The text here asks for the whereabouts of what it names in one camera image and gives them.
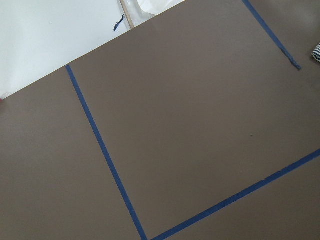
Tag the clear plastic bag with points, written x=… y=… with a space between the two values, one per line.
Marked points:
x=144 y=10

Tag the navy white striped polo shirt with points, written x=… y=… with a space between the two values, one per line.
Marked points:
x=316 y=53

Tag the thin wooden stick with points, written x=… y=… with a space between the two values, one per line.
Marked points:
x=127 y=14

